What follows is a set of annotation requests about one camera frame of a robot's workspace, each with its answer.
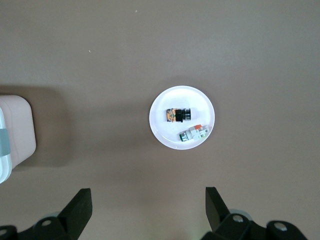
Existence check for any orange and black switch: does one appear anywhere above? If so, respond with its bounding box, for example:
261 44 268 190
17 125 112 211
165 107 193 124

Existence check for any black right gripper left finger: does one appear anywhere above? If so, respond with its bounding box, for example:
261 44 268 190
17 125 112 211
18 187 94 240

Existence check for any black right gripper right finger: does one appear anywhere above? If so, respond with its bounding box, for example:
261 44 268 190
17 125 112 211
202 186 267 240

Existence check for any white lidded box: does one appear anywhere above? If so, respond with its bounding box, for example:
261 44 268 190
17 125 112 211
0 94 37 185

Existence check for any green and white switch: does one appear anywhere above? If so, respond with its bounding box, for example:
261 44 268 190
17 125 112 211
178 124 210 144

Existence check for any pink round plate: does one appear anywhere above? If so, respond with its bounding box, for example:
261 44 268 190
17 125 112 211
149 85 216 151

